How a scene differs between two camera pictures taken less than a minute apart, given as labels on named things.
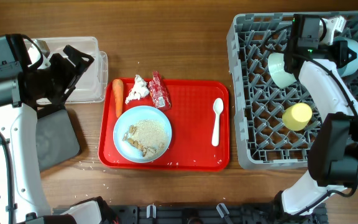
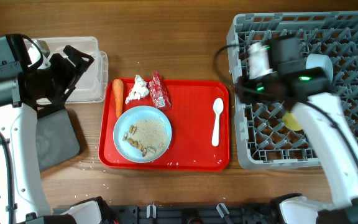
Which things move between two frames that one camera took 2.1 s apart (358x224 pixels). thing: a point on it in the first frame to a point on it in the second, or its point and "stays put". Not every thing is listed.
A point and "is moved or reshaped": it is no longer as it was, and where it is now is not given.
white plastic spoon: x=218 y=107 stays put
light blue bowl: x=353 y=63 is moved or reshaped
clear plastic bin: x=91 y=85 stays put
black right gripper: x=342 y=53 to x=248 y=90
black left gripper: x=59 y=61 stays put
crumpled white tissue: x=140 y=89 stays put
